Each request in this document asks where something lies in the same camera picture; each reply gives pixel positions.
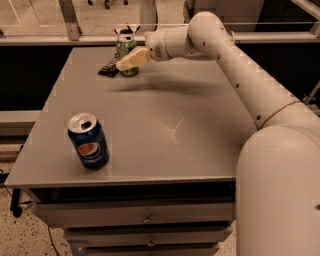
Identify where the green soda can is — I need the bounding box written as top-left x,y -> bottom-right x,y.
116,34 -> 139,77

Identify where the black floor cable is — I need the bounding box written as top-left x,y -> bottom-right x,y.
0,168 -> 61,256

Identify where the grey drawer cabinet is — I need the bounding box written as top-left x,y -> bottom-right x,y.
7,48 -> 255,256

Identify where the metal railing frame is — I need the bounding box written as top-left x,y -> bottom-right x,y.
0,0 -> 320,46

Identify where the middle cabinet drawer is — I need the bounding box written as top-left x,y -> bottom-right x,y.
64,226 -> 232,248

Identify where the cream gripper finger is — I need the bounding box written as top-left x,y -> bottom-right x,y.
116,47 -> 151,71

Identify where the black rxbar chocolate bar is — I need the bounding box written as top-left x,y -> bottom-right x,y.
98,55 -> 119,77

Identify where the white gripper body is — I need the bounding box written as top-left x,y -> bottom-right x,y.
144,29 -> 167,61

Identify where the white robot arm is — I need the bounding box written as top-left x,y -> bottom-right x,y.
117,12 -> 320,256

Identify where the blue pepsi can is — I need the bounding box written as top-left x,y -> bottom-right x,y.
68,113 -> 109,170

